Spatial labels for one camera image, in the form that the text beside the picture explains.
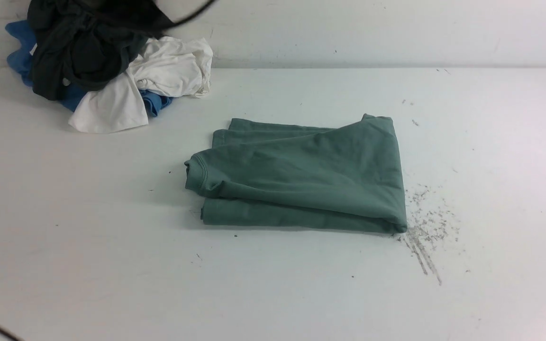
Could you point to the green long sleeve shirt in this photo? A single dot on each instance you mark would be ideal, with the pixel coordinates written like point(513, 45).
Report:
point(262, 174)

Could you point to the white crumpled shirt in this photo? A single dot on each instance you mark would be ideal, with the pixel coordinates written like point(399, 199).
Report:
point(165, 69)

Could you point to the dark grey crumpled garment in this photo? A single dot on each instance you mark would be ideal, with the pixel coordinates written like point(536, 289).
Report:
point(88, 43)

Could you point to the blue crumpled garment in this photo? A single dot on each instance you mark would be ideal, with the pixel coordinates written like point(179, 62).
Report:
point(21, 62)

